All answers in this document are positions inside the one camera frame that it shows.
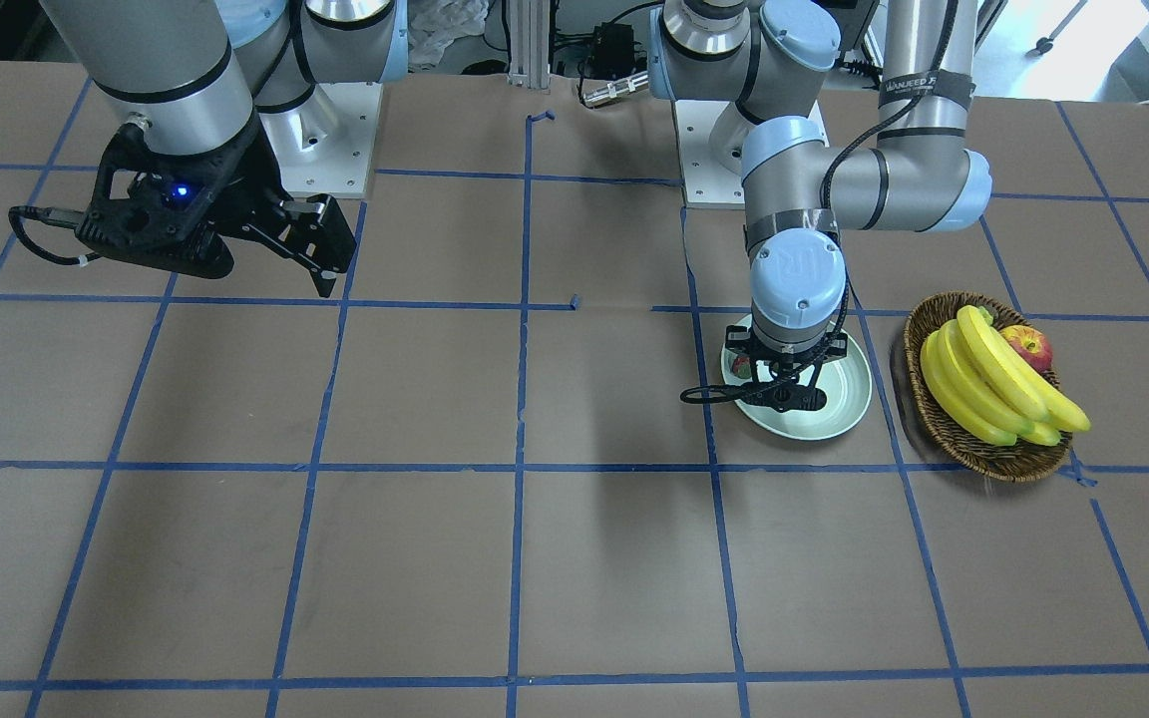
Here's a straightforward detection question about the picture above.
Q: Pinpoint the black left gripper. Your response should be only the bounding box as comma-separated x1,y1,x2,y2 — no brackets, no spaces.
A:
740,333,847,414

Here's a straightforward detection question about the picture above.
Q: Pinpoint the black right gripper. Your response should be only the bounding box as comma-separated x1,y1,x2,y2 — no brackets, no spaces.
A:
74,113,286,280

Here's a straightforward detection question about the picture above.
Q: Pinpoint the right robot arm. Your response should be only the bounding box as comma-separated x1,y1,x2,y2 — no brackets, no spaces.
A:
8,1,409,298

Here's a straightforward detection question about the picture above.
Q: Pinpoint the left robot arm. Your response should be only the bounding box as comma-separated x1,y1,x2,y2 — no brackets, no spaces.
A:
647,1,992,414

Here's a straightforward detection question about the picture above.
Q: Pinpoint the light green plate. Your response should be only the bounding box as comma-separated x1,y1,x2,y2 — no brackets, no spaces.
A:
714,303,874,441

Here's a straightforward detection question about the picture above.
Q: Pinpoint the yellow banana bunch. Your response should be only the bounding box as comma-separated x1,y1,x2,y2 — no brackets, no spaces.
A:
920,304,1092,447

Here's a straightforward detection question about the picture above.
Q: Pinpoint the wicker basket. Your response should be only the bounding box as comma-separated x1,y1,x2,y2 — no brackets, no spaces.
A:
904,291,1074,484

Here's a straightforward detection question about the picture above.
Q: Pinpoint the red apple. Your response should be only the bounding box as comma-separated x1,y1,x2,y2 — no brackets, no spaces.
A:
998,324,1052,373

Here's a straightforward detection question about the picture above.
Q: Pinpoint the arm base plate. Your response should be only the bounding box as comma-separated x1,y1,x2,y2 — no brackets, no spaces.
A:
260,83,386,199
672,96,827,208

